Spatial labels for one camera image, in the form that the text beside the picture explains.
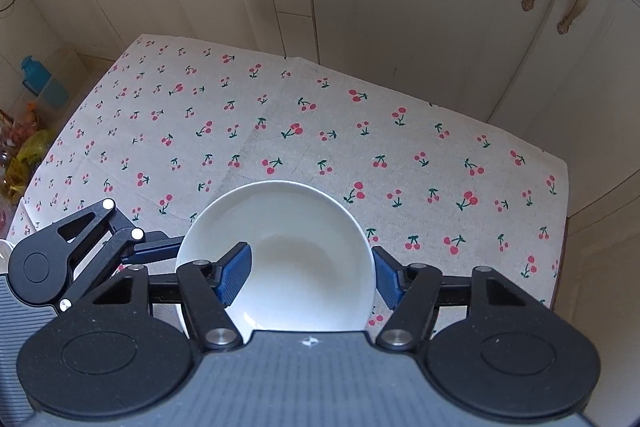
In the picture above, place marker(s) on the plain white bowl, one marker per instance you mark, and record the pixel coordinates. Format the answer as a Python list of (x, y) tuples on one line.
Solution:
[(312, 267)]

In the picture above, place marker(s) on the blue plastic bottle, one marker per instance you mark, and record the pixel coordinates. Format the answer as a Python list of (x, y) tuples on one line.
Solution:
[(35, 75)]

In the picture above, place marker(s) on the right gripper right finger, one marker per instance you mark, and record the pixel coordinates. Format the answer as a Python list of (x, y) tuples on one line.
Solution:
[(411, 293)]

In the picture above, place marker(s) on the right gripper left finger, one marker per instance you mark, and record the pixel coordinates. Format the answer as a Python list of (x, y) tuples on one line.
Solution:
[(207, 289)]

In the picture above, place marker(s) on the yellow plastic bag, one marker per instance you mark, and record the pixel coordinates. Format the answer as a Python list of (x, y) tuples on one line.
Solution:
[(17, 168)]

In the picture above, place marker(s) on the cherry print tablecloth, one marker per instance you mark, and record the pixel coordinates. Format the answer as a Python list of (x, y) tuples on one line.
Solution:
[(176, 123)]

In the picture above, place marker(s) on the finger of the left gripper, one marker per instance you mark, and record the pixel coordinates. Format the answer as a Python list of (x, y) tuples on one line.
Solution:
[(156, 246)]

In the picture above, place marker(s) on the white kitchen cabinets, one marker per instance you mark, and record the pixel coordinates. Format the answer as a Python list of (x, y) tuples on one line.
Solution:
[(563, 77)]

